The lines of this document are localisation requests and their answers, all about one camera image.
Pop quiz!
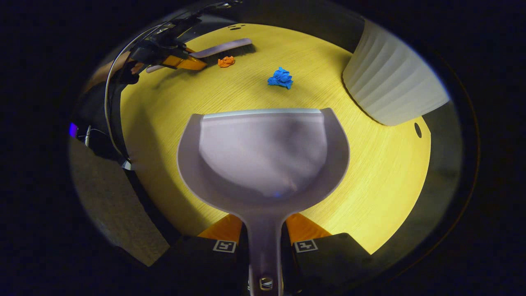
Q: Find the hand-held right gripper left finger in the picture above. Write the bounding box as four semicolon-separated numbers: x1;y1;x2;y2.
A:
158;214;250;296

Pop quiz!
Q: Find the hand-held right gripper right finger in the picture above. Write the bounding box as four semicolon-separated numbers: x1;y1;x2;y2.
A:
281;213;372;294

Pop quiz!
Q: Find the dark device with blue light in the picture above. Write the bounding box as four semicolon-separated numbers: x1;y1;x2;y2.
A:
68;121;103;153

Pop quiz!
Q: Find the white cable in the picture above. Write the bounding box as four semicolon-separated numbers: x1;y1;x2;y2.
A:
104;23;170;170

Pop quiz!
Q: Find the blue paper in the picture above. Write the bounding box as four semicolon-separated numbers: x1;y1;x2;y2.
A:
268;67;294;90

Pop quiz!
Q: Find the white ribbed garbage bin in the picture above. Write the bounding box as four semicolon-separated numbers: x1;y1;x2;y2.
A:
342;18;451;126

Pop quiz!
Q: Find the small pale broom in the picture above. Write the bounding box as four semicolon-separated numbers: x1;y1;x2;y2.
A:
146;38;256;74

